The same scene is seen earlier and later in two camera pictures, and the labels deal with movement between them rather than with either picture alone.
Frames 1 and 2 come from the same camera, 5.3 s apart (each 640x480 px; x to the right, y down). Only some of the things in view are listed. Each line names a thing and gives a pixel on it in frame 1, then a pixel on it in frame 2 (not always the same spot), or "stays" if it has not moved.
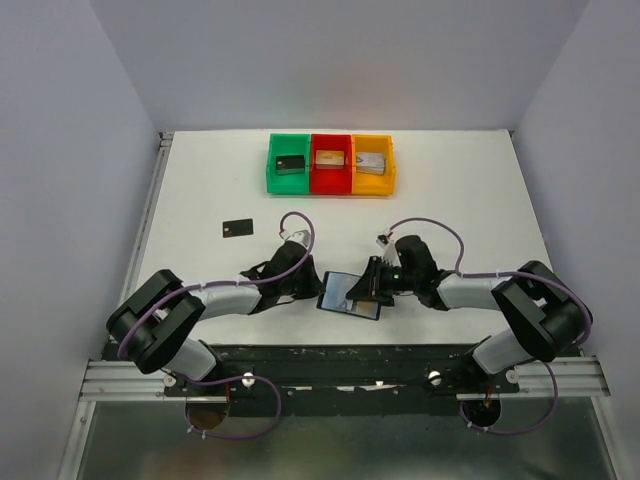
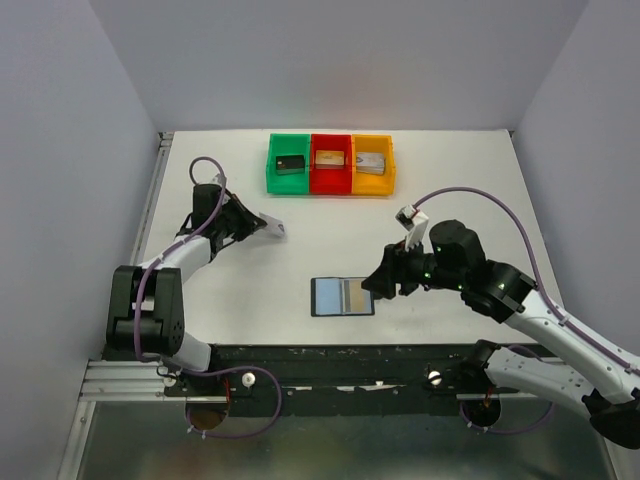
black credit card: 290,164 stays
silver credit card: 370,163 stays
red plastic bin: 331,181 stays
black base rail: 339,380 stays
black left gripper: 314,284 to 250,223
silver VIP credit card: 336,287 to 274,226
